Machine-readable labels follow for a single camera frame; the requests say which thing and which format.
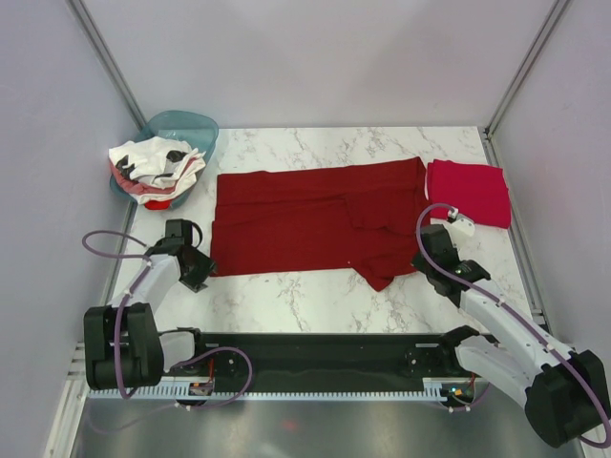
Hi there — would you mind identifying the dark red t-shirt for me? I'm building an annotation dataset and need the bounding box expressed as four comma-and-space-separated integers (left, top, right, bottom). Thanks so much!
211, 157, 428, 291

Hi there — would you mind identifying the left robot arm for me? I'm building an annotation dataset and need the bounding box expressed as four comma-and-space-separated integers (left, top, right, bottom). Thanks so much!
83, 219, 216, 398

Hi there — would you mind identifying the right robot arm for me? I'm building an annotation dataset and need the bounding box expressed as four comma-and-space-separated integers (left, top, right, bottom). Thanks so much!
412, 224, 610, 448

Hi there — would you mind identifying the folded bright red t-shirt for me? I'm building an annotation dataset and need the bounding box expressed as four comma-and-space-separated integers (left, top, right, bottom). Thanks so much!
426, 159, 512, 229

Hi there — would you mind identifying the small red garment in basket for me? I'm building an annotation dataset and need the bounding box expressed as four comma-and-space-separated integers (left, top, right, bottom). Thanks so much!
144, 200, 173, 211

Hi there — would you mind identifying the white patterned t-shirt pile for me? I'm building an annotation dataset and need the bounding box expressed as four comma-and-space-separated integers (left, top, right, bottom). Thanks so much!
108, 136, 206, 205

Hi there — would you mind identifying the teal plastic basket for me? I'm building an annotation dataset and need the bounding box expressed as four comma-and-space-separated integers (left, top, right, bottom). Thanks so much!
109, 110, 219, 209

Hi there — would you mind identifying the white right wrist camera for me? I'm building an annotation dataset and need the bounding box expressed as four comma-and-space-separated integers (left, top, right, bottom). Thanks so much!
447, 208, 475, 239

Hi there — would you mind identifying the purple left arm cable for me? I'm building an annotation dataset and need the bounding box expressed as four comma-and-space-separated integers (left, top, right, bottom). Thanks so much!
81, 229, 254, 433

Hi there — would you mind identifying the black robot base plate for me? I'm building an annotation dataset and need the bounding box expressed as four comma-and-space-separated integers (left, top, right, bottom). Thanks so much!
170, 333, 471, 393

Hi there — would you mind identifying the light blue cable duct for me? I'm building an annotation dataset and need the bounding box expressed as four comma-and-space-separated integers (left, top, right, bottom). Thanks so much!
88, 379, 453, 401

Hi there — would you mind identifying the aluminium front rail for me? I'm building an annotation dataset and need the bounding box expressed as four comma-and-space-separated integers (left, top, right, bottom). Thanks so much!
67, 342, 86, 380

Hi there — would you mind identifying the right aluminium frame post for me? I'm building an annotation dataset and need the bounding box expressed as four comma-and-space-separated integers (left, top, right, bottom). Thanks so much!
481, 0, 573, 141

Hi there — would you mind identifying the aluminium frame post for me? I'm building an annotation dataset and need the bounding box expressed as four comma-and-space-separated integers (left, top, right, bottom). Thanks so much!
481, 0, 573, 141
66, 0, 147, 129

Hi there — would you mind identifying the left aluminium frame post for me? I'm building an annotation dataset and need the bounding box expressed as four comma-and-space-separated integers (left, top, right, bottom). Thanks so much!
66, 0, 147, 129

